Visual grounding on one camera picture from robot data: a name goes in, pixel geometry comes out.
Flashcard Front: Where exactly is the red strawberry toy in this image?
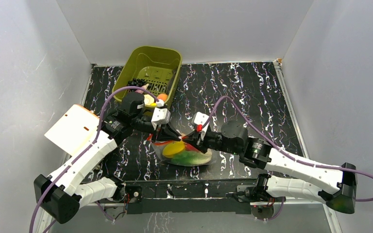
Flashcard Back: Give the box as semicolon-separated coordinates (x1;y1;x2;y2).
185;143;201;153

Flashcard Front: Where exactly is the yellow starfruit toy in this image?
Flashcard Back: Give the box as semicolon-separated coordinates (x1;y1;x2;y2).
162;141;185;158

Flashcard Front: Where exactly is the clear zip bag orange zipper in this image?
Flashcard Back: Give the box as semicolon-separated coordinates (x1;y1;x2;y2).
147;134;217;167

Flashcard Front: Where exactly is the green lettuce toy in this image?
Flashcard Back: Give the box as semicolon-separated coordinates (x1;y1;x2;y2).
169;150;212;166

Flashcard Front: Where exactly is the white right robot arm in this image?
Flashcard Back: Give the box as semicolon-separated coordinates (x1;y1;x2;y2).
183;121;357;214

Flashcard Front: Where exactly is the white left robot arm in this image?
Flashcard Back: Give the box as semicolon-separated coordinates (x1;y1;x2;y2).
34;92;182;224

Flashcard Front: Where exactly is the white round slice toy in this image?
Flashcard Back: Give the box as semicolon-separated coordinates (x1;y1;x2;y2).
144;94;156;106

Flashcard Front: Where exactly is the peach toy fruit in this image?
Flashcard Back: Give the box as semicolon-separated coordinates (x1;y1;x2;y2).
157;93;168;101

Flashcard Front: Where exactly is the purple sweet potato toy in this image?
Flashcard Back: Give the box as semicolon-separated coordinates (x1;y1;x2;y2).
136;83;149;94

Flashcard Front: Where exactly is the black grape bunch toy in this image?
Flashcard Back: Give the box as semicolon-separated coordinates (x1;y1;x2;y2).
127;78;148;87

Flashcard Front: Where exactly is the olive green plastic basket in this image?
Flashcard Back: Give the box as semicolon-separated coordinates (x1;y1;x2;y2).
112;46;182;108

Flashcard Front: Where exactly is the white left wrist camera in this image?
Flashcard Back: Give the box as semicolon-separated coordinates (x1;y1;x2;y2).
151;100;170;127

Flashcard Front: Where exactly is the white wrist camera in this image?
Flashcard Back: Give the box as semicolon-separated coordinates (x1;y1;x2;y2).
192;112;209;132
151;100;170;127

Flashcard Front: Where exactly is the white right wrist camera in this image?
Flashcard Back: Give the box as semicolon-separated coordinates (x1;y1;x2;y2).
192;112;209;132

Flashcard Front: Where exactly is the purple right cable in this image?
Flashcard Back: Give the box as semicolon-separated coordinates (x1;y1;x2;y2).
203;95;373;202

